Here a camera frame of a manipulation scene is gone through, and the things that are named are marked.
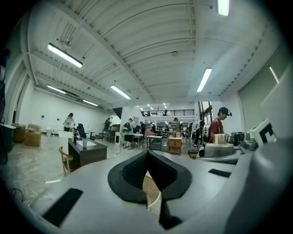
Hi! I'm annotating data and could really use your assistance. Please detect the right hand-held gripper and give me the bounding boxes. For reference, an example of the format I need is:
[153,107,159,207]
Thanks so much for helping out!
[239,117,277,151]

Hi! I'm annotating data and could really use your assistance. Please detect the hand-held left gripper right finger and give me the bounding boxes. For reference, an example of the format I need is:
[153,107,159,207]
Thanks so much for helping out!
[147,150,192,202]

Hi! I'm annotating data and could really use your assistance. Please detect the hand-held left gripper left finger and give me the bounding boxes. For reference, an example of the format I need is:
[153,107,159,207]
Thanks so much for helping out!
[107,150,149,204]

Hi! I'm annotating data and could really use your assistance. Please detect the round gold-rimmed table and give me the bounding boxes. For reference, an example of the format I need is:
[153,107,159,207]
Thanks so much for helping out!
[142,170,162,210]

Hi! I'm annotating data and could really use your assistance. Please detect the small wooden cabinet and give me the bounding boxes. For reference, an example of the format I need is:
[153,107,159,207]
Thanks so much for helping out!
[168,137,183,156]

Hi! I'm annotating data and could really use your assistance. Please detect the grey metal table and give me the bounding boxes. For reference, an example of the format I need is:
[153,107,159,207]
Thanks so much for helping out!
[146,135,163,152]

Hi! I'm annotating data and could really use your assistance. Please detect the white table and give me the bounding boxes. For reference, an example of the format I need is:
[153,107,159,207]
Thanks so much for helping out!
[132,133,144,149]

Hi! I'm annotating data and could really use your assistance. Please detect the dark wooden desk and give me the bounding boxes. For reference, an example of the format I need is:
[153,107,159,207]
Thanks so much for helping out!
[68,138,109,169]

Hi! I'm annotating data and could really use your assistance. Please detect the wooden chair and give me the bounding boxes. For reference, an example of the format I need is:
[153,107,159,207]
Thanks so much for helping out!
[59,146,74,177]

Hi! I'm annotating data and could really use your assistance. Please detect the black office chair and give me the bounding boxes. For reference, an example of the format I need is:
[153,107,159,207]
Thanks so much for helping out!
[76,123,96,141]

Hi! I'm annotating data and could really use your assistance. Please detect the black mezzanine railing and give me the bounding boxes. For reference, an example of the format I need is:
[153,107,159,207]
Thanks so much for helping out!
[141,109,195,117]

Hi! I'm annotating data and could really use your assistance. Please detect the group of small ceiling spotlights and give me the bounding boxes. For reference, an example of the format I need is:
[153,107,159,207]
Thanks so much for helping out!
[137,103,168,111]

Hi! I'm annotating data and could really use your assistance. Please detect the large cardboard box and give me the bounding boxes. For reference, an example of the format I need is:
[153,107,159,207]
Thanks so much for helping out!
[23,123,42,147]

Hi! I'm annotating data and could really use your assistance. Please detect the small cardboard box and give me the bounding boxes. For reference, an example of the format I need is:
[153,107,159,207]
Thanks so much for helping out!
[11,123,27,143]

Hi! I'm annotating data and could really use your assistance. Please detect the grey round pedestal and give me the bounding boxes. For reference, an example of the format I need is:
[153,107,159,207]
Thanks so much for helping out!
[204,143,235,158]

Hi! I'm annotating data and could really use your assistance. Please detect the black floor cable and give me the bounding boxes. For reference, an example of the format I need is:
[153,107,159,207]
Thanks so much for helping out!
[7,187,24,202]

